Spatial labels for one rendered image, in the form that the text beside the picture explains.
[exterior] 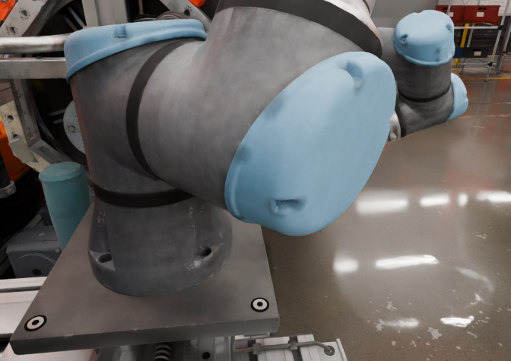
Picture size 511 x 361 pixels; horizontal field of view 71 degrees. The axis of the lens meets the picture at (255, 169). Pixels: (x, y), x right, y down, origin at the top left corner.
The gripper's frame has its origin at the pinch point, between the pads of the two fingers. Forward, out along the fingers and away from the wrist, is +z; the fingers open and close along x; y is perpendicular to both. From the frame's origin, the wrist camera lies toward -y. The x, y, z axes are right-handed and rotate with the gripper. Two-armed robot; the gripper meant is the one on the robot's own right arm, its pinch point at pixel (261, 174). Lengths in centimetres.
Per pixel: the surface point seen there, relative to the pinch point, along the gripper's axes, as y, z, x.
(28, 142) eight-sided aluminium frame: 9, 50, -26
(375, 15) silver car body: -22, -44, -63
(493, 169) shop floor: -195, -124, -87
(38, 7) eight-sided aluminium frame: 30, 30, -36
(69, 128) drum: 16.5, 30.1, -13.1
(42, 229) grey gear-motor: -23, 78, -28
